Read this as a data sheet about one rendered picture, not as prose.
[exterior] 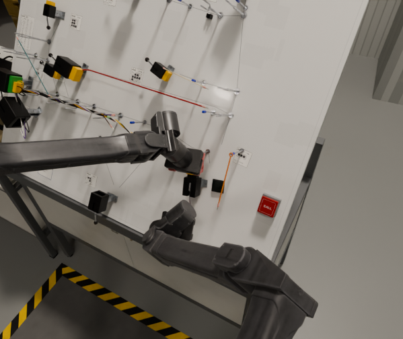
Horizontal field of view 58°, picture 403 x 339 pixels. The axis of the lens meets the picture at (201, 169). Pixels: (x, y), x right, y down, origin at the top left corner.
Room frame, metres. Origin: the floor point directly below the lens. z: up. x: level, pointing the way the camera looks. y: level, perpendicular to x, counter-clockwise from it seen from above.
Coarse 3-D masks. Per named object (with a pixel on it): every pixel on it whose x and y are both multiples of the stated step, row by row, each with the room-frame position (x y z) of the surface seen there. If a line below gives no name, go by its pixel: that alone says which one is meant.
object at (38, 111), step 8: (0, 104) 1.02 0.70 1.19; (8, 104) 1.01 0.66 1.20; (16, 104) 1.03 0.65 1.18; (0, 112) 1.00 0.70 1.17; (8, 112) 0.99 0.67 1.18; (16, 112) 0.99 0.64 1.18; (24, 112) 1.01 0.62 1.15; (32, 112) 1.07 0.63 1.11; (40, 112) 1.09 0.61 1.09; (8, 120) 0.97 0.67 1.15; (16, 120) 0.98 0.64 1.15; (24, 120) 1.00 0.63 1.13
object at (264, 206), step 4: (264, 196) 0.63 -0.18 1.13; (260, 200) 0.63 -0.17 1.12; (264, 200) 0.62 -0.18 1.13; (268, 200) 0.62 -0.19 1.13; (272, 200) 0.62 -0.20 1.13; (276, 200) 0.62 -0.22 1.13; (260, 204) 0.62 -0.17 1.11; (264, 204) 0.61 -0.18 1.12; (268, 204) 0.61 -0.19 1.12; (272, 204) 0.61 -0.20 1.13; (276, 204) 0.61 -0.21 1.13; (260, 208) 0.61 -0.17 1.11; (264, 208) 0.61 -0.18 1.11; (268, 208) 0.60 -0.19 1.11; (272, 208) 0.60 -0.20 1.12; (276, 208) 0.60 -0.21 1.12; (260, 212) 0.60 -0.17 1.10; (264, 212) 0.60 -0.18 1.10; (268, 212) 0.60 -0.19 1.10; (272, 212) 0.59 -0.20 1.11; (272, 216) 0.59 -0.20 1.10
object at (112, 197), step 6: (96, 192) 0.77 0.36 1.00; (102, 192) 0.77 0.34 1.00; (108, 192) 0.81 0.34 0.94; (90, 198) 0.74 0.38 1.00; (96, 198) 0.73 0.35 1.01; (102, 198) 0.73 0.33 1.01; (108, 198) 0.77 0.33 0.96; (114, 198) 0.78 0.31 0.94; (90, 204) 0.73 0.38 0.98; (96, 204) 0.72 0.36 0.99; (102, 204) 0.73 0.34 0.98; (96, 210) 0.71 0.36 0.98; (102, 210) 0.72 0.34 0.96; (96, 222) 0.70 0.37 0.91
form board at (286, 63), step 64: (64, 0) 1.30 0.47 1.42; (128, 0) 1.19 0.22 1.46; (192, 0) 1.10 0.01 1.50; (256, 0) 1.02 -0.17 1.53; (320, 0) 0.96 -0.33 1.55; (128, 64) 1.07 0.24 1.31; (192, 64) 0.98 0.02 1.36; (256, 64) 0.91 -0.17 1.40; (320, 64) 0.85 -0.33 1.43; (64, 128) 1.02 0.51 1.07; (128, 128) 0.93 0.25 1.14; (192, 128) 0.85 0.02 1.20; (256, 128) 0.79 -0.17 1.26; (320, 128) 0.74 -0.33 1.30; (64, 192) 0.86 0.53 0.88; (128, 192) 0.79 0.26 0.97; (256, 192) 0.67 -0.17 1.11
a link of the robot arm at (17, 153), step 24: (0, 144) 0.50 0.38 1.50; (24, 144) 0.52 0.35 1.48; (48, 144) 0.53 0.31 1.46; (72, 144) 0.55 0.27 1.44; (96, 144) 0.57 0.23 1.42; (120, 144) 0.59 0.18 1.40; (144, 144) 0.61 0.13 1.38; (0, 168) 0.45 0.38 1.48; (24, 168) 0.48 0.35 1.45; (48, 168) 0.50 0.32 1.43
